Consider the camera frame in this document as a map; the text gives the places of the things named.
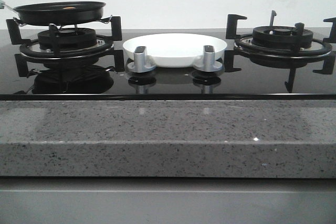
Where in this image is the black gas burner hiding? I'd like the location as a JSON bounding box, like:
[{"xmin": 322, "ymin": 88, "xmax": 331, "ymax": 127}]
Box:
[
  {"xmin": 251, "ymin": 24, "xmax": 298, "ymax": 49},
  {"xmin": 38, "ymin": 28, "xmax": 97, "ymax": 50}
]

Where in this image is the black frying pan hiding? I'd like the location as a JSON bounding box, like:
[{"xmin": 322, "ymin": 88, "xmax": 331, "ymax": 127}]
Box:
[{"xmin": 10, "ymin": 1, "xmax": 106, "ymax": 26}]

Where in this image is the right black gas burner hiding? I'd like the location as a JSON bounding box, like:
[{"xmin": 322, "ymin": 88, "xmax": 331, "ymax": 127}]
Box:
[{"xmin": 251, "ymin": 24, "xmax": 298, "ymax": 49}]

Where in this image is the white round plate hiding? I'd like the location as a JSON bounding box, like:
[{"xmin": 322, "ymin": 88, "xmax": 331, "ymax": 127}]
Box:
[{"xmin": 123, "ymin": 33, "xmax": 227, "ymax": 68}]

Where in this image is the silver stove knob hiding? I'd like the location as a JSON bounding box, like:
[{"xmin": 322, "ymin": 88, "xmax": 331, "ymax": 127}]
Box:
[
  {"xmin": 127, "ymin": 46, "xmax": 156, "ymax": 73},
  {"xmin": 193, "ymin": 45, "xmax": 223, "ymax": 72}
]

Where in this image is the wire pan support ring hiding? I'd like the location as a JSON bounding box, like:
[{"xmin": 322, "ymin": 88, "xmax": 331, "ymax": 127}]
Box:
[{"xmin": 12, "ymin": 15, "xmax": 113, "ymax": 31}]

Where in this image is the grey speckled stone countertop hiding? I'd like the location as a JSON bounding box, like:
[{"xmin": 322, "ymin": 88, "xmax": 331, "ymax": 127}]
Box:
[{"xmin": 1, "ymin": 100, "xmax": 335, "ymax": 178}]

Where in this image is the right silver stove knob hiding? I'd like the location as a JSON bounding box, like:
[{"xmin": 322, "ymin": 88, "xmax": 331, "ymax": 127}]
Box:
[{"xmin": 193, "ymin": 45, "xmax": 223, "ymax": 72}]

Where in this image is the left silver stove knob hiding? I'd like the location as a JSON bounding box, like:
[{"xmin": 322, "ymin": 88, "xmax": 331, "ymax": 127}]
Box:
[{"xmin": 127, "ymin": 46, "xmax": 156, "ymax": 73}]

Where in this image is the left black gas burner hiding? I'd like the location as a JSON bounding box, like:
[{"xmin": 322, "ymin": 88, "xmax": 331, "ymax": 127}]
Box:
[{"xmin": 38, "ymin": 28, "xmax": 97, "ymax": 50}]

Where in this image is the grey cabinet front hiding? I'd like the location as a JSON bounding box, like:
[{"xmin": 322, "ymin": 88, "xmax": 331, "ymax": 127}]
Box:
[{"xmin": 1, "ymin": 178, "xmax": 335, "ymax": 223}]

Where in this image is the left black burner grate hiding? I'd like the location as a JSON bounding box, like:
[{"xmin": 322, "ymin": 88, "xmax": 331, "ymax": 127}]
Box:
[{"xmin": 6, "ymin": 16, "xmax": 122, "ymax": 77}]

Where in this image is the black glass cooktop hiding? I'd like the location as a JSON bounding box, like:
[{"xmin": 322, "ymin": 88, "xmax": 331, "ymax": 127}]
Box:
[{"xmin": 1, "ymin": 29, "xmax": 335, "ymax": 100}]

